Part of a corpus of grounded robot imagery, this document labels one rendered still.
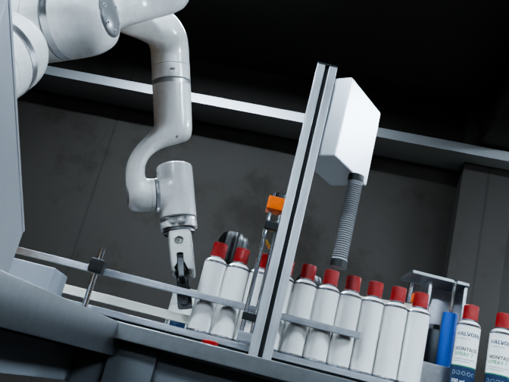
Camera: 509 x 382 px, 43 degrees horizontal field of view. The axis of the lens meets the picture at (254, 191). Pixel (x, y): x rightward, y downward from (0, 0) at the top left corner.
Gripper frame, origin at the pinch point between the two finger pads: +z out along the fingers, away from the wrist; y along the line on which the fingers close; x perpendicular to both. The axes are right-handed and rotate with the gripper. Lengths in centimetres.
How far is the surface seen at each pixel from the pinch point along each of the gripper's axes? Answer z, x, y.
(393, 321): 9.8, -44.9, -2.8
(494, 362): 21, -66, -2
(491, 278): -22, -163, 213
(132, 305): -0.4, 11.7, 3.0
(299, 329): 9.2, -24.3, -2.7
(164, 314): 2.3, 4.8, 3.0
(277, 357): 14.6, -18.6, -5.5
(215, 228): -75, -10, 250
